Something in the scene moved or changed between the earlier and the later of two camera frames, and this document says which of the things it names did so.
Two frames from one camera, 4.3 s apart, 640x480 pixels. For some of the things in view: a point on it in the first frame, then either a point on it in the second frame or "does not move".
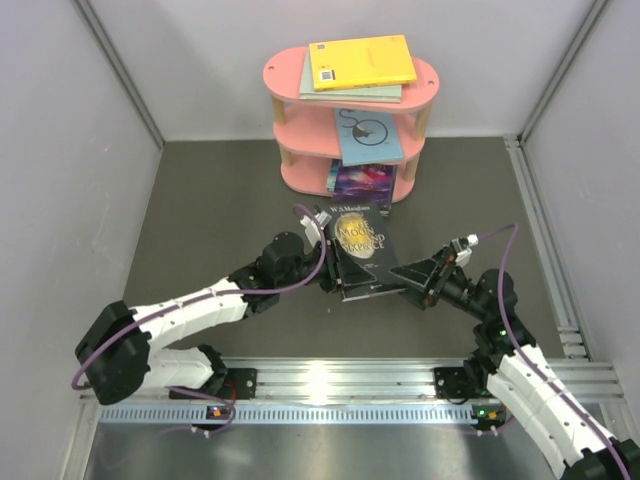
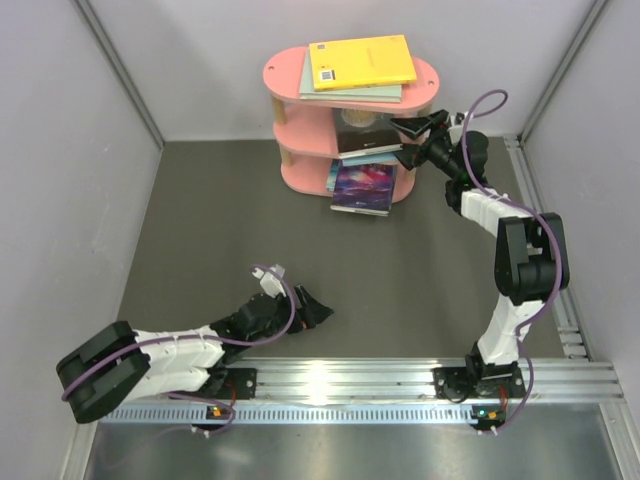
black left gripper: [352, 271] to [312, 312]
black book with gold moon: [362, 230] to [365, 132]
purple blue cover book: [365, 183] does not move
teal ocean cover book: [331, 184] does not move
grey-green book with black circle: [385, 94] does not move
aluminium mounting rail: [399, 378] does not move
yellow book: [361, 62] does not move
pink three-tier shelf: [306, 135] does not move
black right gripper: [419, 274] to [411, 155]
